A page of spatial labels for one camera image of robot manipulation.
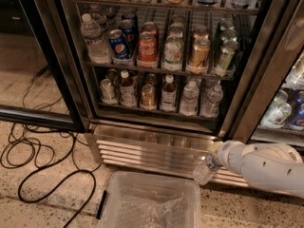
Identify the brown bottle white label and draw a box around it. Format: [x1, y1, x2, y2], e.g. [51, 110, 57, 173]
[120, 70, 137, 107]

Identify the red coca cola can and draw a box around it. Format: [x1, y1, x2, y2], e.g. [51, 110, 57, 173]
[137, 31, 157, 68]

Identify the water bottle behind right column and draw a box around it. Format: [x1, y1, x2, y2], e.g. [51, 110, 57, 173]
[199, 84, 223, 118]

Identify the stainless steel fridge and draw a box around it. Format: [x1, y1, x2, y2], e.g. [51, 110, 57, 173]
[51, 0, 302, 188]

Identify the clear plastic storage bin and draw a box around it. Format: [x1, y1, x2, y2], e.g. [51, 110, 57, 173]
[97, 171, 200, 228]

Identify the clear water bottle bottom shelf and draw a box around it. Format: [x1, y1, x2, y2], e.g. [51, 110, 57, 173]
[180, 81, 200, 116]

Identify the blue can right compartment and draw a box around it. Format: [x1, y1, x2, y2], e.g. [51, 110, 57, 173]
[287, 90, 304, 130]

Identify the large water bottle middle shelf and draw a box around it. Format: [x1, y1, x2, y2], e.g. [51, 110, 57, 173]
[81, 13, 110, 64]

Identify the bubble wrap sheet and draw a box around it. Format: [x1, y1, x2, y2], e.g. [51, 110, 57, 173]
[115, 187, 187, 228]

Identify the blue pepsi can front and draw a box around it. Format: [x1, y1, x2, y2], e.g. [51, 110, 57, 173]
[108, 29, 131, 60]

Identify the silver can bottom shelf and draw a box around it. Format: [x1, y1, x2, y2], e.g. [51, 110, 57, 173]
[100, 79, 117, 105]

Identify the blue pepsi can behind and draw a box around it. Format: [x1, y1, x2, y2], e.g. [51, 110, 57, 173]
[119, 19, 137, 51]

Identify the gold orange soda can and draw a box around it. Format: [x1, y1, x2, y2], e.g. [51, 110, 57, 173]
[186, 38, 211, 74]

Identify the brown tea bottle white cap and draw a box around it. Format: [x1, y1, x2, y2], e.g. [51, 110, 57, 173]
[160, 74, 176, 112]

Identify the open glass fridge door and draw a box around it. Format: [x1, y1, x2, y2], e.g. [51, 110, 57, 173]
[0, 0, 87, 132]

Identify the white green soda can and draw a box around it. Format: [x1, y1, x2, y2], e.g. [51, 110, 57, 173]
[161, 37, 183, 71]

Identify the green silver soda can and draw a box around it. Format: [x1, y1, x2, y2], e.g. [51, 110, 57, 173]
[214, 40, 238, 77]

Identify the blue pepsi can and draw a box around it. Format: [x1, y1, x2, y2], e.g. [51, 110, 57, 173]
[108, 29, 131, 60]
[119, 19, 137, 51]

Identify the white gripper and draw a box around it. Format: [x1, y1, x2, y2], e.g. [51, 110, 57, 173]
[207, 141, 245, 169]

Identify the black floor cable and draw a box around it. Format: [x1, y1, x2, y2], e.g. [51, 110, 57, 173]
[0, 64, 102, 228]

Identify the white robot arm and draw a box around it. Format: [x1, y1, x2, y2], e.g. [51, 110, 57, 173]
[207, 141, 304, 198]

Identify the white green can right compartment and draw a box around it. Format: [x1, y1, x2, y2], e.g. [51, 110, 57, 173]
[260, 89, 292, 129]

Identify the gold can bottom shelf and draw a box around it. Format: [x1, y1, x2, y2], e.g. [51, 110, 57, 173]
[140, 84, 156, 110]

